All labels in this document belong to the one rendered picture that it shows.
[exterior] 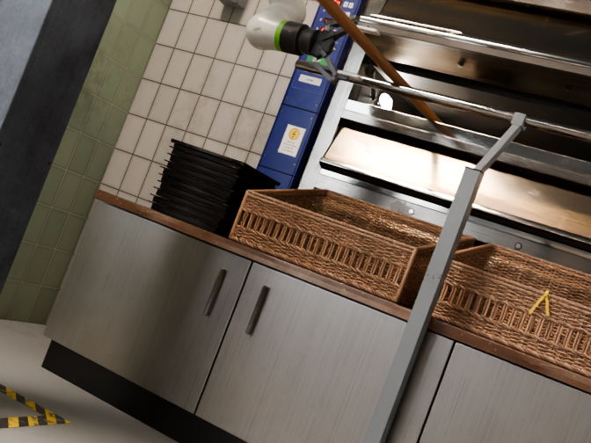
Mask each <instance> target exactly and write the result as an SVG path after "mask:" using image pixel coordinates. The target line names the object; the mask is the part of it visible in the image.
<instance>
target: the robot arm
mask: <svg viewBox="0 0 591 443"><path fill-rule="evenodd" d="M268 2H269V6H268V7H267V8H266V9H264V10H263V11H261V12H259V13H258V14H256V15H254V16H253V17H251V18H250V20H249V21H248V23H247V26H246V30H245V33H246V37H247V39H248V41H249V42H250V44H251V45H252V46H253V47H255V48H257V49H259V50H274V51H280V52H283V53H287V54H294V55H298V56H302V55H304V54H306V55H310V56H314V58H313V60H312V61H310V62H309V65H310V66H311V67H312V68H314V69H318V70H319V71H320V72H321V73H322V74H323V75H324V76H325V78H326V79H327V80H328V81H329V82H331V83H332V84H336V82H337V80H344V81H349V79H350V78H351V79H354V80H358V81H362V80H363V78H362V77H361V76H359V75H356V74H352V73H348V72H345V71H341V70H338V71H337V70H336V68H335V66H334V65H333V63H332V60H331V58H330V56H329V54H331V53H332V49H333V47H334V45H335V41H336V40H338V39H339V38H341V37H342V36H344V35H346V34H347V33H346V31H345V30H344V29H343V28H342V27H341V26H340V25H339V24H338V23H337V22H336V21H335V20H333V21H330V20H326V21H325V29H324V30H323V31H319V30H316V29H311V28H310V27H309V26H308V25H306V24H303V22H304V20H305V18H306V7H305V4H304V2H303V0H268ZM349 17H350V18H351V20H352V21H353V22H354V23H355V24H356V25H357V26H358V28H359V29H360V30H361V31H362V32H363V33H369V34H374V35H377V36H380V33H379V32H378V31H377V29H373V28H369V26H368V25H367V24H363V23H360V19H359V18H358V16H357V15H353V16H349ZM338 27H341V28H340V29H339V30H337V31H333V32H330V33H329V31H330V30H332V29H333V28H338ZM321 58H324V59H325V62H326V63H327V65H328V67H329V69H330V71H331V72H332V74H333V76H330V75H329V74H328V73H327V72H326V71H325V70H324V69H323V68H322V67H321V66H320V65H319V62H318V61H317V60H318V59H321Z"/></svg>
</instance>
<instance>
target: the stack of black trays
mask: <svg viewBox="0 0 591 443"><path fill-rule="evenodd" d="M171 142H173V143H174V147H173V146H169V147H171V148H173V150H172V152H171V153H168V152H167V154H169V155H171V157H170V161H168V160H165V161H166V162H168V164H167V166H166V167H167V168H165V167H163V166H160V167H161V168H164V170H163V174H162V173H158V174H160V175H162V178H161V181H160V180H158V182H161V185H160V188H157V187H155V186H153V187H154V188H157V192H156V195H155V194H152V193H150V195H153V196H154V197H153V200H152V201H150V200H149V202H151V203H152V206H151V209H153V210H156V211H158V212H160V213H163V214H167V215H169V216H171V217H174V218H176V219H179V220H181V221H183V222H187V223H190V224H192V225H194V226H197V227H199V228H202V229H205V230H208V231H210V232H213V233H215V234H217V235H220V236H224V237H227V238H229V235H230V232H231V229H232V226H233V224H234V221H235V220H236V217H237V213H238V210H239V208H240V206H241V203H242V201H243V198H244V195H245V192H246V190H248V189H249V190H254V189H255V190H263V189H264V190H269V189H270V190H273V189H274V190H277V189H276V188H275V186H276V185H277V186H280V184H281V183H279V182H278V181H276V180H274V179H272V178H270V177H268V176H267V175H266V174H264V173H262V172H260V171H258V170H256V169H255V168H253V167H251V166H250V165H249V164H247V163H244V162H241V161H238V160H236V159H233V158H230V157H227V156H223V155H220V154H217V153H215V152H212V151H209V150H206V149H202V148H199V147H196V146H194V145H191V144H188V143H185V142H181V141H178V140H175V139H172V138H171ZM168 168H169V169H168ZM159 196H160V197H159ZM155 202H156V203H155Z"/></svg>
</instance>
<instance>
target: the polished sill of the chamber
mask: <svg viewBox="0 0 591 443"><path fill-rule="evenodd" d="M344 109H345V110H348V111H351V112H354V113H360V114H363V115H367V116H370V117H374V118H377V119H380V120H386V121H389V122H393V123H397V124H399V125H403V126H407V127H412V128H416V129H419V130H422V131H426V132H429V133H432V134H438V135H442V136H445V137H448V138H452V139H455V140H458V141H462V142H468V143H471V144H475V145H478V146H481V147H485V148H489V149H491V148H492V147H493V146H494V144H495V143H496V142H497V141H498V140H499V139H500V138H496V137H492V136H489V135H486V134H480V133H476V132H472V131H469V130H466V129H462V128H459V127H452V126H450V125H446V124H442V123H439V122H435V121H431V120H426V119H422V118H419V117H415V116H412V115H409V114H405V113H399V112H395V111H392V110H389V109H385V108H382V107H378V106H374V105H369V104H365V103H362V102H358V101H354V100H352V99H348V100H347V103H346V106H345V108H344ZM503 152H504V153H508V154H511V155H514V156H520V157H523V158H527V159H530V160H534V161H537V162H540V163H546V164H549V165H553V166H557V167H559V168H563V169H567V170H569V171H576V172H579V173H582V174H586V175H589V176H591V163H590V162H587V161H583V160H580V159H577V158H573V157H569V156H564V155H560V154H557V153H553V152H550V151H546V150H543V149H537V148H533V147H530V146H526V145H523V144H520V143H516V142H511V143H510V144H509V145H508V146H507V148H506V149H505V150H504V151H503Z"/></svg>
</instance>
